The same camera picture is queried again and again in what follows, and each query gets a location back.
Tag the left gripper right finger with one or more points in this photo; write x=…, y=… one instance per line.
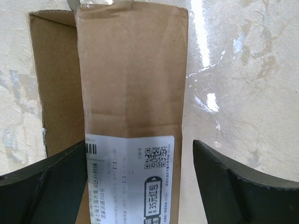
x=233, y=193

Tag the brown cardboard express box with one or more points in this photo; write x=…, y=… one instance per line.
x=114, y=76

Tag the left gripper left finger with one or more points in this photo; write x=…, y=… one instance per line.
x=47, y=192

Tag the yellow utility knife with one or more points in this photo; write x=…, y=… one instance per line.
x=74, y=4

